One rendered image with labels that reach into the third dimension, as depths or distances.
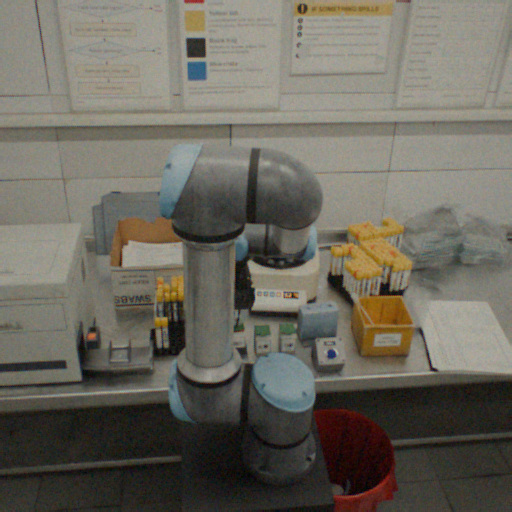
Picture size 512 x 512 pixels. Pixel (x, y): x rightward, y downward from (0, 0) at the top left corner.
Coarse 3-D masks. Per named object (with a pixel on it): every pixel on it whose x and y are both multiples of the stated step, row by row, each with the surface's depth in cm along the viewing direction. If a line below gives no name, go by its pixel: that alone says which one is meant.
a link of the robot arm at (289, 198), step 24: (264, 168) 86; (288, 168) 88; (264, 192) 86; (288, 192) 87; (312, 192) 91; (264, 216) 89; (288, 216) 90; (312, 216) 94; (288, 240) 111; (312, 240) 126
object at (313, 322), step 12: (300, 312) 159; (312, 312) 158; (324, 312) 158; (336, 312) 159; (300, 324) 160; (312, 324) 160; (324, 324) 160; (336, 324) 161; (300, 336) 162; (312, 336) 162; (324, 336) 163
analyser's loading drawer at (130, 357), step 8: (152, 344) 151; (80, 352) 151; (88, 352) 151; (96, 352) 151; (104, 352) 151; (112, 352) 151; (120, 352) 151; (128, 352) 147; (136, 352) 151; (144, 352) 151; (152, 352) 149; (80, 360) 148; (88, 360) 148; (96, 360) 149; (104, 360) 149; (112, 360) 147; (120, 360) 148; (128, 360) 147; (136, 360) 149; (144, 360) 149; (152, 360) 148; (88, 368) 147; (96, 368) 147; (104, 368) 148; (112, 368) 148; (152, 368) 149
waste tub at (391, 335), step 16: (368, 304) 165; (384, 304) 166; (400, 304) 165; (352, 320) 166; (368, 320) 168; (384, 320) 169; (400, 320) 165; (368, 336) 155; (384, 336) 155; (400, 336) 155; (368, 352) 157; (384, 352) 158; (400, 352) 158
